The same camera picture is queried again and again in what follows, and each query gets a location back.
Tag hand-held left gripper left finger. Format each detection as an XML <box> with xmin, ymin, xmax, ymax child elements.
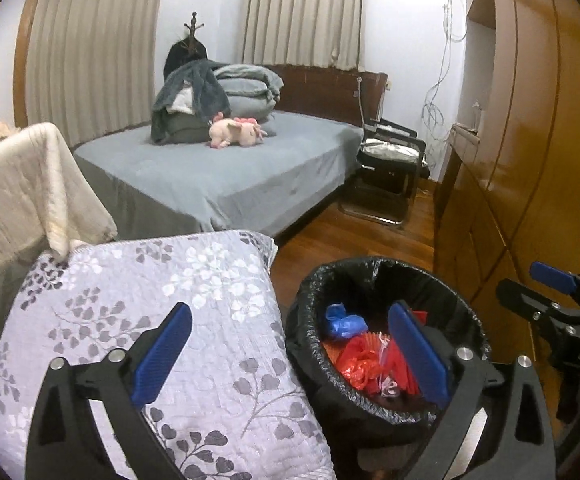
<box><xmin>24</xmin><ymin>302</ymin><xmax>193</xmax><ymax>480</ymax></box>

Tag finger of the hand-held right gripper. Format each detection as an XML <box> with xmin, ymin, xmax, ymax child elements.
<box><xmin>496</xmin><ymin>277</ymin><xmax>580</xmax><ymax>333</ymax></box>
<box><xmin>529</xmin><ymin>260</ymin><xmax>580</xmax><ymax>311</ymax></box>

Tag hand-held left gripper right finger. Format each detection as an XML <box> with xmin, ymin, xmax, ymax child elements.
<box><xmin>387</xmin><ymin>300</ymin><xmax>557</xmax><ymax>480</ymax></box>

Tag orange foam net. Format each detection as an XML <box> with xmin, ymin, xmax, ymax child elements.
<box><xmin>367</xmin><ymin>330</ymin><xmax>421</xmax><ymax>396</ymax></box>

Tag pink translucent plastic bag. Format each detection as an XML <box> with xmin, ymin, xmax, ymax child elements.
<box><xmin>377</xmin><ymin>340</ymin><xmax>401</xmax><ymax>398</ymax></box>

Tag red plastic bag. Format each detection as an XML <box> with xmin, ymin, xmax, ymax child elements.
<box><xmin>337</xmin><ymin>335</ymin><xmax>388</xmax><ymax>391</ymax></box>

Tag trash bin with black bag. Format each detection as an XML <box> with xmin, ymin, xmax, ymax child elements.
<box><xmin>285</xmin><ymin>256</ymin><xmax>491</xmax><ymax>426</ymax></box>

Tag blue plastic bag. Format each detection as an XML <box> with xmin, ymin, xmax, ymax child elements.
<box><xmin>325</xmin><ymin>302</ymin><xmax>371</xmax><ymax>343</ymax></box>

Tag grey floral quilt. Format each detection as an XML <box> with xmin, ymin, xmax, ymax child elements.
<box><xmin>0</xmin><ymin>230</ymin><xmax>338</xmax><ymax>480</ymax></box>

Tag wooden wardrobe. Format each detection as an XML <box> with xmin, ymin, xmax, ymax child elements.
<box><xmin>432</xmin><ymin>0</ymin><xmax>580</xmax><ymax>480</ymax></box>

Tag black folding chair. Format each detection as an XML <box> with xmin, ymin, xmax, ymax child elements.
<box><xmin>339</xmin><ymin>119</ymin><xmax>427</xmax><ymax>231</ymax></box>

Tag bed with grey sheet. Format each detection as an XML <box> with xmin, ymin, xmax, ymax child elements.
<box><xmin>72</xmin><ymin>110</ymin><xmax>366</xmax><ymax>238</ymax></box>

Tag silver cushion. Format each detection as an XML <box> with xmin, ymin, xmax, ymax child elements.
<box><xmin>361</xmin><ymin>141</ymin><xmax>418</xmax><ymax>163</ymax></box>

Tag pink plush toy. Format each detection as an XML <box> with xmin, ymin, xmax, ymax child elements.
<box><xmin>207</xmin><ymin>112</ymin><xmax>268</xmax><ymax>150</ymax></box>

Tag dark grey fleece blanket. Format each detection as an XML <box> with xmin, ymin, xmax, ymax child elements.
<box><xmin>151</xmin><ymin>60</ymin><xmax>232</xmax><ymax>143</ymax></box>

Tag wooden headboard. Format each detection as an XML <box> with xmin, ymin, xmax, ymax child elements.
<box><xmin>265</xmin><ymin>64</ymin><xmax>388</xmax><ymax>128</ymax></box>

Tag folded grey duvets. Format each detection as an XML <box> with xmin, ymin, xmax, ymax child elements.
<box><xmin>152</xmin><ymin>63</ymin><xmax>285</xmax><ymax>143</ymax></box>

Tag dark coat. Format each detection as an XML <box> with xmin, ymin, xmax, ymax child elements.
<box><xmin>164</xmin><ymin>40</ymin><xmax>210</xmax><ymax>81</ymax></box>

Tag wide beige curtain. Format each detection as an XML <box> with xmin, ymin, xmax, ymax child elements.
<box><xmin>24</xmin><ymin>0</ymin><xmax>167</xmax><ymax>148</ymax></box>

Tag wooden coat rack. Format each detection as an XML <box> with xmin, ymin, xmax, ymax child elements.
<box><xmin>182</xmin><ymin>11</ymin><xmax>206</xmax><ymax>56</ymax></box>

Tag narrow beige curtain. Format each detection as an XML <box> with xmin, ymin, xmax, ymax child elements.
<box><xmin>242</xmin><ymin>0</ymin><xmax>366</xmax><ymax>72</ymax></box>

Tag white wall cables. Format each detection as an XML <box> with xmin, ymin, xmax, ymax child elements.
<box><xmin>420</xmin><ymin>0</ymin><xmax>468</xmax><ymax>143</ymax></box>

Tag grey charging cable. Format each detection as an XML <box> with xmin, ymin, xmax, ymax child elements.
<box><xmin>356</xmin><ymin>76</ymin><xmax>371</xmax><ymax>126</ymax></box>

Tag wooden window frame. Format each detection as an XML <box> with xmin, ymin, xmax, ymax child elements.
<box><xmin>12</xmin><ymin>0</ymin><xmax>46</xmax><ymax>128</ymax></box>

